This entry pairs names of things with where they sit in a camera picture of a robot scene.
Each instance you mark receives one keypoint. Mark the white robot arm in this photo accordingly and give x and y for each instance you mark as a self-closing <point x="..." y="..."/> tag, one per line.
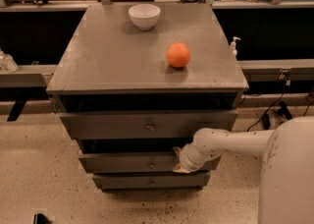
<point x="286" y="194"/>

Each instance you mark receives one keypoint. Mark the orange fruit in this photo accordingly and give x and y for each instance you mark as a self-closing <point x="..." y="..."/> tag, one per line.
<point x="178" y="55"/>

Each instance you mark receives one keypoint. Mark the small black floor object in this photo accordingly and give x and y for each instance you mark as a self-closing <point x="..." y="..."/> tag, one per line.
<point x="40" y="219"/>

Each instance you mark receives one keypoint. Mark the grey drawer cabinet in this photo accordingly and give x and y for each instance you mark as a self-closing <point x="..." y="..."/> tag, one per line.
<point x="112" y="66"/>

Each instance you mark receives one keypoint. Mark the grey bottom drawer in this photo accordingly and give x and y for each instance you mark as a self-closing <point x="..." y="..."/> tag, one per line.
<point x="160" y="180"/>

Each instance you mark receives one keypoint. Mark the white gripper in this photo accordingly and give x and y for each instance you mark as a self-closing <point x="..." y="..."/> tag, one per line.
<point x="186" y="159"/>

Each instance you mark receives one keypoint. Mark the white pump bottle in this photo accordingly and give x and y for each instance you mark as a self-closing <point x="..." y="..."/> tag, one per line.
<point x="233" y="44"/>

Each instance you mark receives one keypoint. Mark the grey top drawer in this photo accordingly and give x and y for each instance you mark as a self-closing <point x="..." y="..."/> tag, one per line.
<point x="144" y="124"/>

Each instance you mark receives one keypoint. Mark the white ceramic bowl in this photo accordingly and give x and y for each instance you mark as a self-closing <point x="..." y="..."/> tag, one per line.
<point x="144" y="16"/>

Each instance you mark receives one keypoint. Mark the grey drawer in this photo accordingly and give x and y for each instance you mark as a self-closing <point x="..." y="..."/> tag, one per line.
<point x="160" y="180"/>
<point x="144" y="124"/>
<point x="129" y="162"/>

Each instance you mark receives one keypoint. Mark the black stand leg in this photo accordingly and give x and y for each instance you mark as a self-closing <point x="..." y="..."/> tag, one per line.
<point x="284" y="110"/>

